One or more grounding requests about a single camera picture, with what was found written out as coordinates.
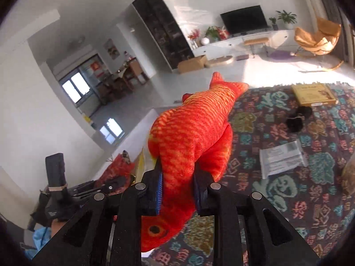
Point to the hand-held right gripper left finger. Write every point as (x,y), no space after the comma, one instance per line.
(158,189)

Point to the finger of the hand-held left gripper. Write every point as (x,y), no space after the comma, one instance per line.
(116,184)

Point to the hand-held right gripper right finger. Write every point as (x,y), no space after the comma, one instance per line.
(197,196)

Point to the red fish plush toy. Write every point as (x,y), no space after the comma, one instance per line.
(188,133)

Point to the person's left forearm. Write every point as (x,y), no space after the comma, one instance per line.
(41,238)

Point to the red printed bag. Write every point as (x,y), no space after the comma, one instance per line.
(119,166)

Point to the grey plastic mailer bag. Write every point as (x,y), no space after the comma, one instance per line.
(283,158)

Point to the wooden dining table and chairs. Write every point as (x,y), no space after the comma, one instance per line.
(124,77)

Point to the black cloth accessory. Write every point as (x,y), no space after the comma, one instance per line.
(298,119)

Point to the brown cardboard box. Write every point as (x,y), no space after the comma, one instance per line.
(191,64)

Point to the round beige cat scratcher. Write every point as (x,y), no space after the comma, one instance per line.
(219,61)

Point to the white television cabinet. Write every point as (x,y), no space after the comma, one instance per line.
(227,47)

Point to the brown fluffy ball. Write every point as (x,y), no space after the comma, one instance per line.
(350,183)

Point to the yellow flat cardboard box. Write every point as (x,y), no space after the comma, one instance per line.
(313,94)

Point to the round white vase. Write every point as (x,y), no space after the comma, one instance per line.
(205,41)

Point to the red flowers in glass vase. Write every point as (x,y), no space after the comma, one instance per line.
(194,37)

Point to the dark glass-door bookcase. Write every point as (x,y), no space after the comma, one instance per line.
(163,30)

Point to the purple floor mat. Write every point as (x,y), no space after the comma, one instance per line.
(281,55)

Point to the red flower bouquet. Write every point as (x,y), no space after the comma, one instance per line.
(217,32)

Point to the wooden bench with metal legs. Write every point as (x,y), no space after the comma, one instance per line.
(256,41)

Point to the black flat television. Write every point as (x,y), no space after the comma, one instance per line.
(244,19)

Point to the small green potted plant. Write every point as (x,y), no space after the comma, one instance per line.
(273,23)

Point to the orange lounge chair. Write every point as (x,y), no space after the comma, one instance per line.
(316,41)

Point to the large green potted plant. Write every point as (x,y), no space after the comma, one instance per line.
(287,18)

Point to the dark grey curtain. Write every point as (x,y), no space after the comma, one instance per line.
(338,5)

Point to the framed wall picture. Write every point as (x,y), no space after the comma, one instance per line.
(111,49)

